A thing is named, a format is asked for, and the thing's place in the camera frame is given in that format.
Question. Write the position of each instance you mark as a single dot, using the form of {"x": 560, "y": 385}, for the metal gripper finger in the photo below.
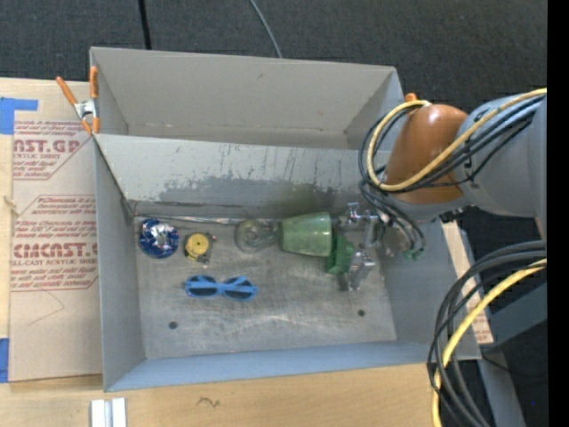
{"x": 361, "y": 270}
{"x": 355, "y": 215}

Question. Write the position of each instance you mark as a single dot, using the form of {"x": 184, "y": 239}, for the green plastic piece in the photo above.
{"x": 339, "y": 256}

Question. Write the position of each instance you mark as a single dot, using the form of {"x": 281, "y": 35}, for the green cup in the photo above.
{"x": 307, "y": 235}

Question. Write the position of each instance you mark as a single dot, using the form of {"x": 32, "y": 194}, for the clear glass thing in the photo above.
{"x": 252, "y": 236}

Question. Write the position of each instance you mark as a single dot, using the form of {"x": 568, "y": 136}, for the grey metal bin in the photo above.
{"x": 266, "y": 318}

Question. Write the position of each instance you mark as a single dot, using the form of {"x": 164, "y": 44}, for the blue sunglasses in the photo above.
{"x": 222, "y": 288}

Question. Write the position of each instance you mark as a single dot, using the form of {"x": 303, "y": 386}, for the yellow round tape measure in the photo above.
{"x": 197, "y": 245}

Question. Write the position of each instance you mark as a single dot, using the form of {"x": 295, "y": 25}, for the blue shiny foil ball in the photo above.
{"x": 158, "y": 239}

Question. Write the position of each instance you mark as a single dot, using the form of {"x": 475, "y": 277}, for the brown cardboard board, red print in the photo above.
{"x": 53, "y": 323}

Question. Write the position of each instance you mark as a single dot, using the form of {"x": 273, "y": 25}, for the black cylinder on white bracket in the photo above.
{"x": 450, "y": 215}

